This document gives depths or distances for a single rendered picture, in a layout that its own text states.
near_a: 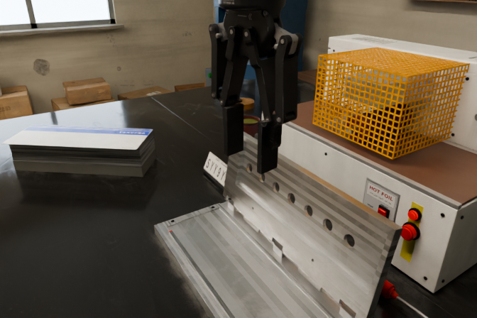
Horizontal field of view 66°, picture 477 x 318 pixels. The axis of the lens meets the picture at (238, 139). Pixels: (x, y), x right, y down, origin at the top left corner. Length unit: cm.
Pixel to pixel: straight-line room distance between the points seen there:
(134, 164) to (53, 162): 25
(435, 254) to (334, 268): 19
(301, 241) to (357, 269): 12
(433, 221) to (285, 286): 28
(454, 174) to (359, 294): 31
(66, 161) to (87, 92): 258
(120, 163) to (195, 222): 35
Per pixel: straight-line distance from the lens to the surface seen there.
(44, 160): 123
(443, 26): 248
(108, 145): 110
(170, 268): 79
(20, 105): 368
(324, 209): 67
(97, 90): 376
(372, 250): 62
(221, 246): 80
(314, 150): 88
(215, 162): 106
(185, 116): 156
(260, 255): 78
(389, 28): 268
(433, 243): 75
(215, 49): 48
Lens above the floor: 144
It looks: 24 degrees down
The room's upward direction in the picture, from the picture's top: straight up
